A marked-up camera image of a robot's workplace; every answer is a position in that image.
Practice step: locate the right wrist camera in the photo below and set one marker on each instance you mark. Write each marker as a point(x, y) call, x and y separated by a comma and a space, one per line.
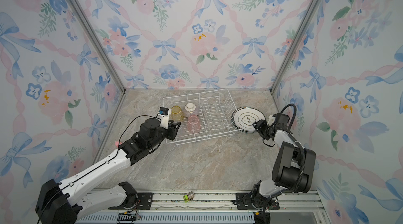
point(279, 119)

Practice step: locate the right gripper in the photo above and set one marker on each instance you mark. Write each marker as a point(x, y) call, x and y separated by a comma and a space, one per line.
point(261, 123)

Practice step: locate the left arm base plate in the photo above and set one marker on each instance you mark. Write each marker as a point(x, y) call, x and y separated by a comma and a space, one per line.
point(140, 201)

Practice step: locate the left aluminium corner post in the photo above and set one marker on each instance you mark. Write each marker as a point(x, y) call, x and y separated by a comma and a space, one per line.
point(91, 34)

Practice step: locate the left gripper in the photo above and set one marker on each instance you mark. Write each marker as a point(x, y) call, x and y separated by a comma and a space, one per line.
point(171, 130)

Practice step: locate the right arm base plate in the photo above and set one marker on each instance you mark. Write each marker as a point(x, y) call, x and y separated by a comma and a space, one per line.
point(245, 201)

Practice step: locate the white wire dish rack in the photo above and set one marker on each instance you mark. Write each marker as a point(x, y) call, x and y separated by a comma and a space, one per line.
point(214, 109)

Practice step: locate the striped ceramic bowl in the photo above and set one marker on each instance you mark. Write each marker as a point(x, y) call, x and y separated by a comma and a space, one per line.
point(190, 108)

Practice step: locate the right aluminium corner post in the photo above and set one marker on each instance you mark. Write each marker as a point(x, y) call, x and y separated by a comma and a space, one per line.
point(305, 22)

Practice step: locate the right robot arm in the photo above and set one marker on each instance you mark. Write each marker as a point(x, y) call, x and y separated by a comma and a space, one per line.
point(293, 169)

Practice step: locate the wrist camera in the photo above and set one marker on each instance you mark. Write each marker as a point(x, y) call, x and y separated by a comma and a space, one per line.
point(279, 119)
point(164, 113)

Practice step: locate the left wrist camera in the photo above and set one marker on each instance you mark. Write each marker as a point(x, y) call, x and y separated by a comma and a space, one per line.
point(164, 113)

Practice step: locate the yellow glass cup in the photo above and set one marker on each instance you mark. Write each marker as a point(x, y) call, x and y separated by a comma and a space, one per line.
point(177, 114)

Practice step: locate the aluminium front rail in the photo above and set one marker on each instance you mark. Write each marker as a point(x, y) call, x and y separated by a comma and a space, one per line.
point(212, 207)

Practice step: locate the pink pig toy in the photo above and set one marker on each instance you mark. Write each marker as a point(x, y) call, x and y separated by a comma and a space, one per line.
point(118, 144)

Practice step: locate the white plate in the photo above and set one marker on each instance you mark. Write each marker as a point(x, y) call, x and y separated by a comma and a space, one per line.
point(243, 119)

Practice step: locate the green yellow toy car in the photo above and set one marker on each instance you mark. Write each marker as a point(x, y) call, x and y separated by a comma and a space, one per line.
point(189, 196)

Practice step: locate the aluminium corner post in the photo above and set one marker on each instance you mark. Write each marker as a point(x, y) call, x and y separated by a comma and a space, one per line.
point(91, 34)
point(305, 22)

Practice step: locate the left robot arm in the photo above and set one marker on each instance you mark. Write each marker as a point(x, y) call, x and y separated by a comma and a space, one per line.
point(72, 199)

